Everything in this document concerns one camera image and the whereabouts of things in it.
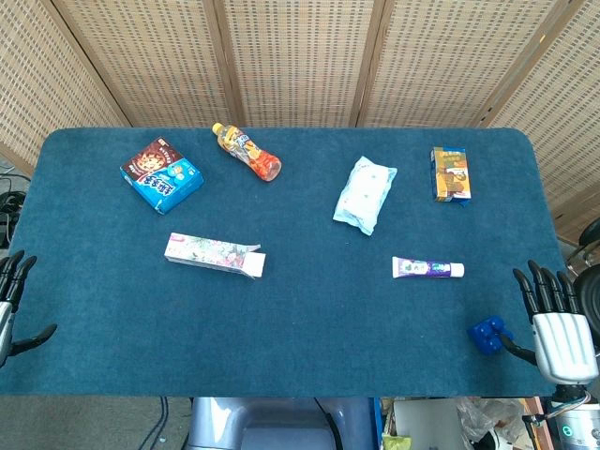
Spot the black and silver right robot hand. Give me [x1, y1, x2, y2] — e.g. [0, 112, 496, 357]
[496, 260, 600, 386]

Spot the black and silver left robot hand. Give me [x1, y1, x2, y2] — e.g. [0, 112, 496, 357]
[0, 249, 58, 369]

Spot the purple white tube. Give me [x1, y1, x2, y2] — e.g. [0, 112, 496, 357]
[391, 255, 466, 280]

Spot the pink floral long box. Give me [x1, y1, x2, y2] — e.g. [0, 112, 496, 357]
[163, 232, 267, 281]

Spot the orange blue small carton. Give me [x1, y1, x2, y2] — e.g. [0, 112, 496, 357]
[429, 146, 473, 208]

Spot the blue cookie box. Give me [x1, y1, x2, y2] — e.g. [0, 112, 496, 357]
[119, 136, 205, 217]

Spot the orange drink bottle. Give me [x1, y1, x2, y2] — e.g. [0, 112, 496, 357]
[211, 122, 283, 183]

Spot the black chair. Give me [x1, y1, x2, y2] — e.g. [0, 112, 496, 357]
[564, 217, 600, 301]

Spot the blue toy block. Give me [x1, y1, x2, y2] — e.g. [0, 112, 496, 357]
[466, 317, 515, 353]

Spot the clear plastic bag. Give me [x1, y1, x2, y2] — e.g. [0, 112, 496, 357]
[457, 397, 526, 444]

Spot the white board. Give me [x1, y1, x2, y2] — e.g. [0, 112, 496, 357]
[392, 398, 470, 450]

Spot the light blue wipes pack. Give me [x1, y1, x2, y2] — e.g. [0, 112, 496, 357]
[332, 156, 398, 237]

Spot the blue table carpet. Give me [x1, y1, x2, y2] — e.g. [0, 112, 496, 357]
[0, 126, 571, 399]

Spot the grey robot torso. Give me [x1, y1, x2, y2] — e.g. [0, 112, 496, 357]
[187, 397, 376, 450]

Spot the woven folding screen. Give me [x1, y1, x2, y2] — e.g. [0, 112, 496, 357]
[0, 0, 600, 245]

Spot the black cable bundle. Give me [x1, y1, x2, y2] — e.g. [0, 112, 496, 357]
[0, 172, 29, 249]

